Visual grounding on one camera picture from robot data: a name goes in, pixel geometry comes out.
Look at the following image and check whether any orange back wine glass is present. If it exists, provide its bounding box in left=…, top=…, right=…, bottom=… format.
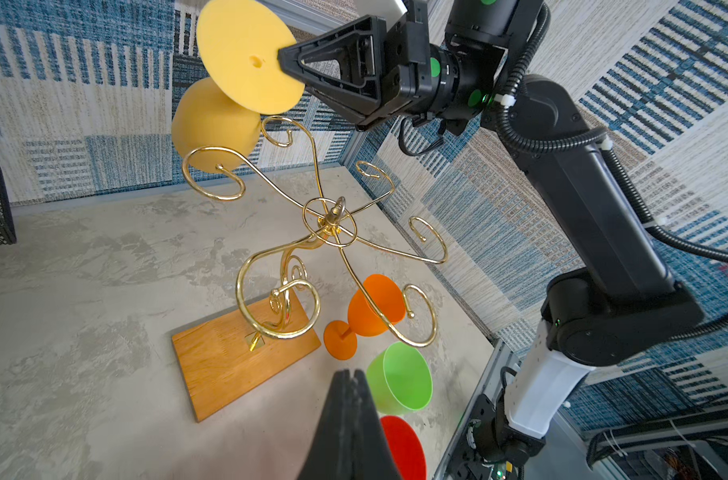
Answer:
left=324, top=274, right=406, bottom=360

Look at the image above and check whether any red plastic wine glass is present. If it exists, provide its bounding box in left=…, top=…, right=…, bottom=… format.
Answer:
left=380, top=415, right=427, bottom=480

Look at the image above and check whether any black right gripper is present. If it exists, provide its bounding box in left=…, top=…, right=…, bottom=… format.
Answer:
left=278, top=1, right=460, bottom=131

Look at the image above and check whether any yellow plastic wine glass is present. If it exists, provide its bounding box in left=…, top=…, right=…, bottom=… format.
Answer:
left=171, top=0, right=305, bottom=174

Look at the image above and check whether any green plastic wine glass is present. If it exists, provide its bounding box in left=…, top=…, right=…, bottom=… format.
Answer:
left=366, top=342, right=433, bottom=415

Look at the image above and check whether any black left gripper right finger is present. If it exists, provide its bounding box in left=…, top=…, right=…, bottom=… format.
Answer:
left=353, top=370, right=401, bottom=480

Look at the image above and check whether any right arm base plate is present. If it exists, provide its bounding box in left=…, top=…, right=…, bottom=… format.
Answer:
left=444, top=392, right=548, bottom=480

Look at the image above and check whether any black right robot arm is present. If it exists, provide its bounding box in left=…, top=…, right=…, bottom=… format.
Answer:
left=278, top=1, right=728, bottom=479

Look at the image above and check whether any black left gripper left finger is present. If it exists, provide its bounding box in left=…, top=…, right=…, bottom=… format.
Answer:
left=298, top=370, right=354, bottom=479

